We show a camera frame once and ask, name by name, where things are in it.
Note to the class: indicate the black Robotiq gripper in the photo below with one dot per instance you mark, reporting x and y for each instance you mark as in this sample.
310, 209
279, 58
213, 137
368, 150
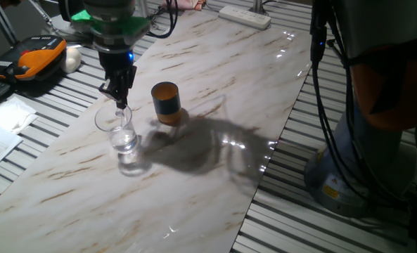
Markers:
118, 68

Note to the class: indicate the clear glass mug with water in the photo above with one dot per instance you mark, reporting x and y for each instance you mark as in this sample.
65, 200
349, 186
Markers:
123, 140

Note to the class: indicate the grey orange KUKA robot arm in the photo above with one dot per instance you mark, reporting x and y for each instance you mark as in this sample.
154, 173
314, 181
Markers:
387, 88

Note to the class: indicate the orange cup with blue band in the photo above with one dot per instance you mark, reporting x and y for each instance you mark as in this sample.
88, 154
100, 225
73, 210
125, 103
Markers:
166, 105

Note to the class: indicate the white rounded object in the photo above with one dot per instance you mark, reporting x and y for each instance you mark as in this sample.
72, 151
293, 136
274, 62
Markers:
71, 59

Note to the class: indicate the orange black teach pendant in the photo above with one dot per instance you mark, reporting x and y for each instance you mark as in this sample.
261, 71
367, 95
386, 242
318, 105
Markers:
36, 59

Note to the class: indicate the black round drum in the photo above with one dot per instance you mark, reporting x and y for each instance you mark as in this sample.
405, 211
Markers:
71, 8

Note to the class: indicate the white paper tissue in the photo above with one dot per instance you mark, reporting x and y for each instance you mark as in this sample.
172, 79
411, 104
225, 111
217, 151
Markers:
11, 114

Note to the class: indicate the pink cloth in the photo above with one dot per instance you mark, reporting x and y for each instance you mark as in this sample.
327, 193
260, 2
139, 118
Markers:
187, 4

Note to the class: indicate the white marble pattern board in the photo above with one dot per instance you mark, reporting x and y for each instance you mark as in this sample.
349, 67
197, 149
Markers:
194, 196

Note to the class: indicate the white power strip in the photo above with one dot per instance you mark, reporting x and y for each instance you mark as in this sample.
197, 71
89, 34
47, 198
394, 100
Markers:
245, 17

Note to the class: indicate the green camera mount plate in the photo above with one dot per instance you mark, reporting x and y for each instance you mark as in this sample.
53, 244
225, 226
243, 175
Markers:
131, 24

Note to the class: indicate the dark aluminium frame strut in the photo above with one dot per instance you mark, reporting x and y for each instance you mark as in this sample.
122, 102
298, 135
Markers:
3, 24

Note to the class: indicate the slim aluminium post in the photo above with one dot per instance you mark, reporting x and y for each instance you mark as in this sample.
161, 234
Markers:
258, 5

